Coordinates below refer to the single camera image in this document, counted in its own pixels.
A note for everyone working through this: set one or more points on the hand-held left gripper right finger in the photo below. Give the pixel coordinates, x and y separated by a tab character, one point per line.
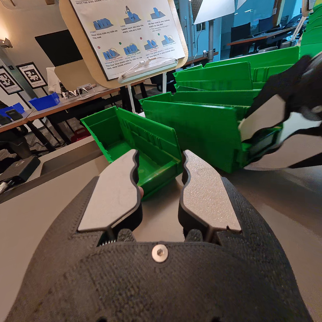
208	201

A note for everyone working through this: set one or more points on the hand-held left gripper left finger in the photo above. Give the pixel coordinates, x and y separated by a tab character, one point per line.
113	198

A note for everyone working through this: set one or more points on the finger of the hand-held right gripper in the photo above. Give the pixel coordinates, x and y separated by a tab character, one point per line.
296	151
264	115

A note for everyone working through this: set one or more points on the green plastic storage bin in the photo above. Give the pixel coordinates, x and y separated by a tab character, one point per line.
226	73
191	135
120	148
271	56

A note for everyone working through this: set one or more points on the grey desk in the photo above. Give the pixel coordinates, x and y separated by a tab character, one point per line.
276	201

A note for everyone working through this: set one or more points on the nested green bin stack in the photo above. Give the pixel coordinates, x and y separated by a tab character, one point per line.
312	37

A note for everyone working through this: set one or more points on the red plastic case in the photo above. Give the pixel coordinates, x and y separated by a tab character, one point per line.
80	137

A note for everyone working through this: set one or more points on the black flat case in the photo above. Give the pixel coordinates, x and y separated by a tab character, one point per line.
20	168

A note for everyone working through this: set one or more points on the studio softbox light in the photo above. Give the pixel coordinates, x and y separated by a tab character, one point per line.
216	10

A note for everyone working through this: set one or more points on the blue plastic bin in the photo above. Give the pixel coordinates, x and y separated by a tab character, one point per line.
45	103
17	108

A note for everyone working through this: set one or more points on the cardboard box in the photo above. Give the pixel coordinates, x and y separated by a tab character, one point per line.
73	75

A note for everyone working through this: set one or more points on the white crumpled paper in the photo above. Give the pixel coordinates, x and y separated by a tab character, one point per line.
52	80

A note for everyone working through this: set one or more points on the framed marker poster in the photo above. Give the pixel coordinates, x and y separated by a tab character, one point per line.
31	75
7	80

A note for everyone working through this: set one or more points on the instruction sheet on stand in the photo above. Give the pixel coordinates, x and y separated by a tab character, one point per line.
78	32

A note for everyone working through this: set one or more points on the black wall panel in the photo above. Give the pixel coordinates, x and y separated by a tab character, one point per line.
57	47

